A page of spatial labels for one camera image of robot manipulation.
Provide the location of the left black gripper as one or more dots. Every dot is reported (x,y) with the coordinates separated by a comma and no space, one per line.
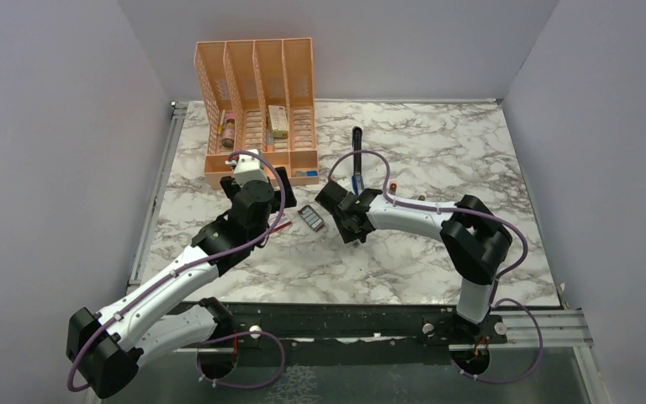
(233,188)

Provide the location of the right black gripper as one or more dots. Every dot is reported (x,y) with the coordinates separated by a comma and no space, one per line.
(348,236)

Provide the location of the red staple box sleeve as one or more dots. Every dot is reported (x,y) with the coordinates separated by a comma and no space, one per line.
(281,225)

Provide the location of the staple tray with staples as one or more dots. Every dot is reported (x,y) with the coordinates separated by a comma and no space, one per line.
(311,218)

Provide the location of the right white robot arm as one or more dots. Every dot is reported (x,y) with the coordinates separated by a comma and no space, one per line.
(476,242)

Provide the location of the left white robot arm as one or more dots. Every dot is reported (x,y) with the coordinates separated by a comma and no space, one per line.
(107,347)

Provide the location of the yellow box in organizer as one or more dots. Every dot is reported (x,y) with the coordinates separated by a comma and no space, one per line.
(278,121)

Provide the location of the orange desk organizer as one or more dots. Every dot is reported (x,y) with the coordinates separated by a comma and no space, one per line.
(244,77)

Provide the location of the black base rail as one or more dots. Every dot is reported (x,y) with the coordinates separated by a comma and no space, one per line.
(266,334)

